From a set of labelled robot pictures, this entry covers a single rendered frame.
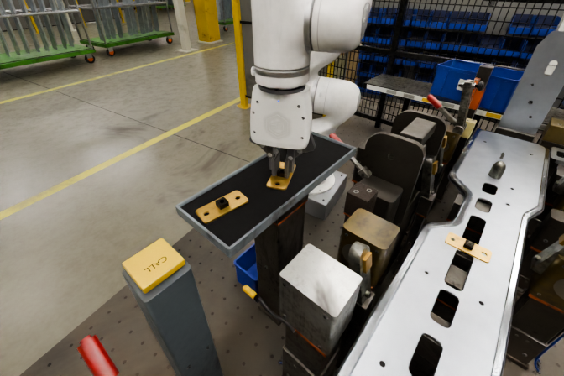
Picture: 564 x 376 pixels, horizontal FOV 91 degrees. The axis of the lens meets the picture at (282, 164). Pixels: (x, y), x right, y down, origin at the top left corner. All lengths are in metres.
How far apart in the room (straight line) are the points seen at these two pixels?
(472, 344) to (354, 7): 0.53
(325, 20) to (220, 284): 0.78
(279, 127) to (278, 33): 0.14
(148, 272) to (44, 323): 1.64
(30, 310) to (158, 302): 1.74
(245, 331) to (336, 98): 0.71
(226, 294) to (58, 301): 1.33
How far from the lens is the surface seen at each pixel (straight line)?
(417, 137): 0.68
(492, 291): 0.68
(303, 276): 0.45
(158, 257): 0.44
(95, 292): 2.02
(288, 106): 0.43
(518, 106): 1.35
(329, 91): 0.90
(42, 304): 2.14
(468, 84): 1.05
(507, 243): 0.79
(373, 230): 0.57
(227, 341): 0.86
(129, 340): 0.94
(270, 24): 0.40
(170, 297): 0.45
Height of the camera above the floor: 1.48
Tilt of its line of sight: 34 degrees down
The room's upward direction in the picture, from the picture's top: straight up
